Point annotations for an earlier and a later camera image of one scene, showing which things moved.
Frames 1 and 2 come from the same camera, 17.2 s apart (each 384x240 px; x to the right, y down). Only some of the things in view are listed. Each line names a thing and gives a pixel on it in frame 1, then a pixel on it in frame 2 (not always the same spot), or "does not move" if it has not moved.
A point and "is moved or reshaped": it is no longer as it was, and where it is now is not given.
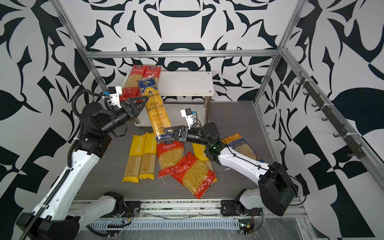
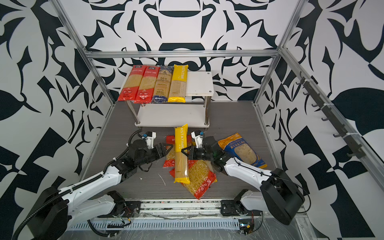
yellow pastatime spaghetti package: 150,151 is moved or reshaped
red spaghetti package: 130,89 does not move
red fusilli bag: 171,158 is moved or reshaped
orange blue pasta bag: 237,142 does not move
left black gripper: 130,111 -> 163,149
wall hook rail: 334,117 does not move
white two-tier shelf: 189,83 does not move
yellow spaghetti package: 133,168 is moved or reshaped
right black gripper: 185,133 -> 191,154
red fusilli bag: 198,178 does not move
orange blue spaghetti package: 160,120 -> 162,84
